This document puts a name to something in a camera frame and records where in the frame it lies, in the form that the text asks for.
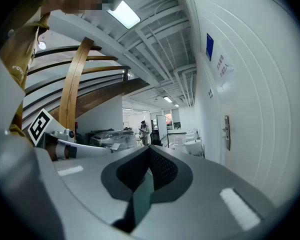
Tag metal door handle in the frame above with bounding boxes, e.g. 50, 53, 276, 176
223, 115, 232, 152

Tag white round tub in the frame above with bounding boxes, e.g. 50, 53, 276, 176
184, 138, 204, 156

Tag rectangular ceiling light panel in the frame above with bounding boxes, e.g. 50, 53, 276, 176
105, 0, 142, 30

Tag blue wall sign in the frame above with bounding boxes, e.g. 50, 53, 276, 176
205, 32, 215, 62

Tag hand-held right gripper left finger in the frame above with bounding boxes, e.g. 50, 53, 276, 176
52, 145, 151, 226

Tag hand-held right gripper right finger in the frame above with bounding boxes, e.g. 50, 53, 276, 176
129, 144, 276, 240

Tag white paper notice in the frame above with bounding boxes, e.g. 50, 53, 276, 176
214, 48, 235, 86

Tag wooden staircase with dark railings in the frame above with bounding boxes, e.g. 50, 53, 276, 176
21, 45, 151, 133

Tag standing whiteboard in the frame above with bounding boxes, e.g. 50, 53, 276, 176
155, 114, 169, 141

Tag white ceiling pipes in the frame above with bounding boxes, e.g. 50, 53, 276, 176
173, 63, 198, 108

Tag black chair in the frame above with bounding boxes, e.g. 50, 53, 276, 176
150, 129, 162, 146

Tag plastic-wrapped machine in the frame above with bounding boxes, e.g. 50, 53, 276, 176
89, 128, 137, 150

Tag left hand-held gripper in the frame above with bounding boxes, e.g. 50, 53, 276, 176
27, 108, 115, 159

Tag person's khaki jacket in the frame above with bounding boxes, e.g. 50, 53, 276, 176
0, 0, 66, 145

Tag person's left hand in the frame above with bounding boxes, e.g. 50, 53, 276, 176
45, 143, 59, 162

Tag curved wooden pillar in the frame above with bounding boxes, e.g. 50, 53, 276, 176
58, 36, 95, 138

